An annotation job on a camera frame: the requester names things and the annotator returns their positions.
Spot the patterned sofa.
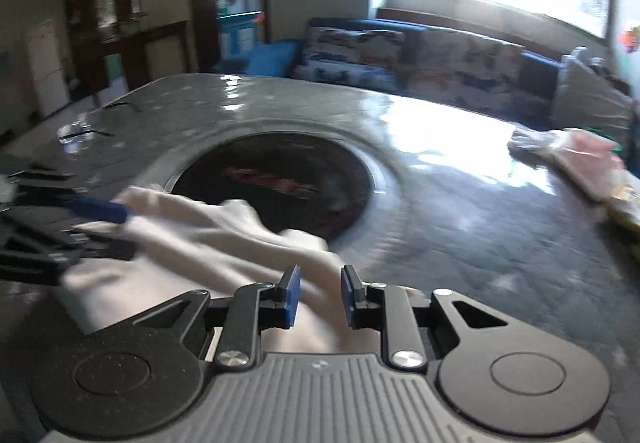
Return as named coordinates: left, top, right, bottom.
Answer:
left=291, top=17, right=563, bottom=124

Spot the white refrigerator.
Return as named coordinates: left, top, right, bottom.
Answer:
left=26, top=18, right=71, bottom=116

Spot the dark wooden cabinet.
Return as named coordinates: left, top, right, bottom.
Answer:
left=62, top=0, right=201, bottom=91

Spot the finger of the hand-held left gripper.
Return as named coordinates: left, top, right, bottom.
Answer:
left=10, top=190, right=132, bottom=225
left=0, top=210, right=138, bottom=286

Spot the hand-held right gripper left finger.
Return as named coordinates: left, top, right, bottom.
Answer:
left=134, top=265, right=302, bottom=368

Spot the round black table cooktop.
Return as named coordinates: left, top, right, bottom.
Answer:
left=162, top=133, right=388, bottom=241

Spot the clear plastic wrapper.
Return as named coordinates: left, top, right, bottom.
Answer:
left=56, top=120, right=96, bottom=146

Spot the blue cushion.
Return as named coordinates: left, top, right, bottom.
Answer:
left=245, top=39, right=302, bottom=77

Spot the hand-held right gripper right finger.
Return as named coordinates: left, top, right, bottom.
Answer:
left=341, top=265, right=509, bottom=368

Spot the white cloth garment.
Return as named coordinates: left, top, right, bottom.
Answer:
left=59, top=186, right=351, bottom=355

